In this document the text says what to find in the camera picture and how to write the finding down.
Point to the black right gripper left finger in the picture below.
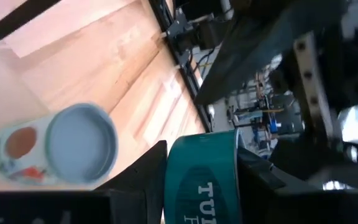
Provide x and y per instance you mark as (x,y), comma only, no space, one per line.
(135,199)

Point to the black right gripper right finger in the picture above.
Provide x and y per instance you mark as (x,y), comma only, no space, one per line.
(275,205)

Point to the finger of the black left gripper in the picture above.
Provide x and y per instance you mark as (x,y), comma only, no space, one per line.
(250,53)
(315,165)

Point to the teal tuna can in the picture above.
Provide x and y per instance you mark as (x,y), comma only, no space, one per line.
(197,161)

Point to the red and cream label can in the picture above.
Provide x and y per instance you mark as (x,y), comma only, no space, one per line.
(79,143)

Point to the black aluminium table frame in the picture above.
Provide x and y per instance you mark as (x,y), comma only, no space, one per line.
(179,31)

